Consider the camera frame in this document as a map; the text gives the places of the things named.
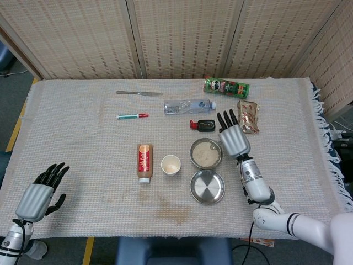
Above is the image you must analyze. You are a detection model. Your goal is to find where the empty metal plate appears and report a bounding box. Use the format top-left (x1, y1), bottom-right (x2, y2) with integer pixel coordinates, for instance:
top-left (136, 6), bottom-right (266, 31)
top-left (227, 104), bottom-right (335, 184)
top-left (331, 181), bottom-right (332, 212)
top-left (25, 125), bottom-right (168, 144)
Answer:
top-left (189, 169), bottom-right (226, 205)

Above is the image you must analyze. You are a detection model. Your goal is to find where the black box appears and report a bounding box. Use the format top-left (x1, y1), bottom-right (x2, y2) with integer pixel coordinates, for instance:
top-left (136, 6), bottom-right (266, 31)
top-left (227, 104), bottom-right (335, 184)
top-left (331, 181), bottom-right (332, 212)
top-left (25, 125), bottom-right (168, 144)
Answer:
top-left (330, 131), bottom-right (353, 168)

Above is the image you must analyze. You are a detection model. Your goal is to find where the black bottle red cap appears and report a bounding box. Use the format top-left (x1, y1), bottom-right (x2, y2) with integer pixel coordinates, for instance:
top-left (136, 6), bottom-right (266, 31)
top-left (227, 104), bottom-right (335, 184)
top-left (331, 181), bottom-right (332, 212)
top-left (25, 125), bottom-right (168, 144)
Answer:
top-left (189, 119), bottom-right (216, 134)

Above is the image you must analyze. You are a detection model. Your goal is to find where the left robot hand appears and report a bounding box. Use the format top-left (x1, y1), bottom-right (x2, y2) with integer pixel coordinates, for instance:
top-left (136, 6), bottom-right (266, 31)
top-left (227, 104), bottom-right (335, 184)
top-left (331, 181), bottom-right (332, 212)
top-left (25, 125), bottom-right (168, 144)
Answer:
top-left (15, 162), bottom-right (71, 223)

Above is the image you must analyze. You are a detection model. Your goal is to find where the orange printed paper bag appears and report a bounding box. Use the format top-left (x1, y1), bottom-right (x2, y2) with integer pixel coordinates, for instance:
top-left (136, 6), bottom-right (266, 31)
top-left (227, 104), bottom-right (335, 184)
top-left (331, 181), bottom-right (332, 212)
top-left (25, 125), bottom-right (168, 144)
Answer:
top-left (239, 237), bottom-right (277, 248)

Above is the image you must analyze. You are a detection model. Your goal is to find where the metal table knife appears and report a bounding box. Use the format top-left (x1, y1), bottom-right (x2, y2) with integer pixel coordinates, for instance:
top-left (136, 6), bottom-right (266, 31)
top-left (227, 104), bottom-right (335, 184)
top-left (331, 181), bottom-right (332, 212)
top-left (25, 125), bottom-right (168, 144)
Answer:
top-left (115, 89), bottom-right (164, 97)

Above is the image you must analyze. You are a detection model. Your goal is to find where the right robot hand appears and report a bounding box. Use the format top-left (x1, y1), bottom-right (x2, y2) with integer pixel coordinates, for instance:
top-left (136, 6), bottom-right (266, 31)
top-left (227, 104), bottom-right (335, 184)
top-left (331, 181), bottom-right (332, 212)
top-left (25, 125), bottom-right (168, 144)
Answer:
top-left (217, 109), bottom-right (251, 159)

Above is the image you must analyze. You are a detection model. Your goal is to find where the green chips can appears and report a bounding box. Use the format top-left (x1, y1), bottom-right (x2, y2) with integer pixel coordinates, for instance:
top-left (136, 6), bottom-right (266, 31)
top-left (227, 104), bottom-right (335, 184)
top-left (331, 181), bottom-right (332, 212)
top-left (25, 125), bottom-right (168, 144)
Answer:
top-left (203, 76), bottom-right (251, 100)

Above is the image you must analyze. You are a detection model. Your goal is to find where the white waffle tablecloth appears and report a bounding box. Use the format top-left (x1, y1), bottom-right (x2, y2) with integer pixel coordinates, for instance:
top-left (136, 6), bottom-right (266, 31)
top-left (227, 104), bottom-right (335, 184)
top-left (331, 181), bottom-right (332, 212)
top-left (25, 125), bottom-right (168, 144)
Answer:
top-left (0, 77), bottom-right (353, 240)

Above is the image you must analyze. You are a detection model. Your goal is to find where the black cable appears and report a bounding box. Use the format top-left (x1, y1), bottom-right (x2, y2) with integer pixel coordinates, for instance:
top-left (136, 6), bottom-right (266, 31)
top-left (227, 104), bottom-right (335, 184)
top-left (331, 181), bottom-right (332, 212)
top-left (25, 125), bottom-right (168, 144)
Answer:
top-left (231, 219), bottom-right (276, 265)

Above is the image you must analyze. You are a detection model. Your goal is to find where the grey rounded lump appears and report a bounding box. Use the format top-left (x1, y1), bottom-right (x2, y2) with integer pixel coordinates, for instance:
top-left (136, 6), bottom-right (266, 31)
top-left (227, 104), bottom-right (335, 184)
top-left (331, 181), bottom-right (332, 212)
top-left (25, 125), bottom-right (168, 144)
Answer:
top-left (26, 239), bottom-right (48, 261)

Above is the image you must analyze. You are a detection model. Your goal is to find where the metal bowl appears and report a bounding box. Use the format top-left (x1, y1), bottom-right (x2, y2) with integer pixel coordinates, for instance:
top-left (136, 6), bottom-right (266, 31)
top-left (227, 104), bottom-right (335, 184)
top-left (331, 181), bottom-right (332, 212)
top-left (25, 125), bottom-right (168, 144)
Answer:
top-left (189, 137), bottom-right (224, 170)

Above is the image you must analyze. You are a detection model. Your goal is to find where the bamboo folding screen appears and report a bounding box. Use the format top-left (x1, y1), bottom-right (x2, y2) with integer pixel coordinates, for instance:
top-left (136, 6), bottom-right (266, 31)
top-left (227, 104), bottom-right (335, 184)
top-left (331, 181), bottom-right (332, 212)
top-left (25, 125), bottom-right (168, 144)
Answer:
top-left (0, 0), bottom-right (353, 120)

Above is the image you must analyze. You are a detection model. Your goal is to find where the brown sauce bottle red label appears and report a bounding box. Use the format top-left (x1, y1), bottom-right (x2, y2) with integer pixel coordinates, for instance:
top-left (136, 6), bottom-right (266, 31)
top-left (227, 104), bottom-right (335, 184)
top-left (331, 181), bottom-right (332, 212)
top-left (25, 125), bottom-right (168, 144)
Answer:
top-left (136, 142), bottom-right (154, 185)

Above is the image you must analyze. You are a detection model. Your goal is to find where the white paper cup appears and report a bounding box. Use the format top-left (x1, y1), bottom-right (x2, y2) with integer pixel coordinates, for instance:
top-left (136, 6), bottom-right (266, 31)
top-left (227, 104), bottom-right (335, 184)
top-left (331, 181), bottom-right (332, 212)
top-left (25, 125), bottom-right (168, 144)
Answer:
top-left (161, 154), bottom-right (181, 178)

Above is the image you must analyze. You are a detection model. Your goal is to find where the gold snack packet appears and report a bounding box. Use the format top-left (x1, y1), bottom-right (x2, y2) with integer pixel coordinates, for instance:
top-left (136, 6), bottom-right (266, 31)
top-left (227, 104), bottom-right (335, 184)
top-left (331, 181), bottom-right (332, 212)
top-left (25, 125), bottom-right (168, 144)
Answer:
top-left (236, 99), bottom-right (261, 136)

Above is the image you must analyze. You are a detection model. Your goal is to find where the clear plastic water bottle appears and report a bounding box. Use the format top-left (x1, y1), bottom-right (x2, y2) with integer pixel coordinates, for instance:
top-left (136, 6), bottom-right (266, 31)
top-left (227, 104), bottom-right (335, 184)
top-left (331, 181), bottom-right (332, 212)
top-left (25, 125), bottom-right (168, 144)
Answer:
top-left (163, 99), bottom-right (217, 116)

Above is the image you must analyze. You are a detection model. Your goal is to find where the blue grey chair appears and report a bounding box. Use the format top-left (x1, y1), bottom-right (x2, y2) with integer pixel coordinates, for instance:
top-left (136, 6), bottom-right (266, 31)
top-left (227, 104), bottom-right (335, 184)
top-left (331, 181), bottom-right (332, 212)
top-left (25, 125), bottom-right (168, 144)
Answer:
top-left (0, 40), bottom-right (15, 73)

